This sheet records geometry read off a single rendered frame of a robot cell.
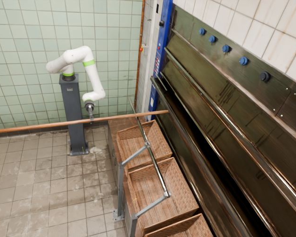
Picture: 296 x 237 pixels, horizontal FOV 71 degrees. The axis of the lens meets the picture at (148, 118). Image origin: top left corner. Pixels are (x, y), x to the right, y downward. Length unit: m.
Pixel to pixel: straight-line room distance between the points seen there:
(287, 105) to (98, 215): 2.26
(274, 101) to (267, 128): 0.14
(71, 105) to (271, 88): 2.16
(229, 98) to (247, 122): 0.20
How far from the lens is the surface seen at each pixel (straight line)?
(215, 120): 1.53
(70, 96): 2.63
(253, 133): 1.24
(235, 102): 1.34
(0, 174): 3.38
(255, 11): 1.27
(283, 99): 1.13
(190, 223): 2.00
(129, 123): 2.86
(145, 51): 2.73
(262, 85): 1.21
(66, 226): 2.74
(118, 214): 2.68
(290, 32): 1.11
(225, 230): 1.73
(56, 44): 2.96
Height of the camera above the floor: 2.47
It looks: 39 degrees down
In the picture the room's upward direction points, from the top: 8 degrees clockwise
